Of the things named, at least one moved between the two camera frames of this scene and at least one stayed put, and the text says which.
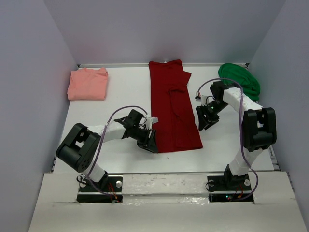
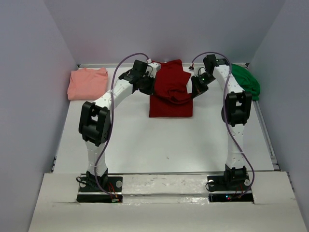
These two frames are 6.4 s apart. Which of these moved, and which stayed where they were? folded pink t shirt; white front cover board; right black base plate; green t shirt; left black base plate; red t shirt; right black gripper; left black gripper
Moved: left black gripper; right black gripper; red t shirt
Stayed: white front cover board; green t shirt; right black base plate; left black base plate; folded pink t shirt
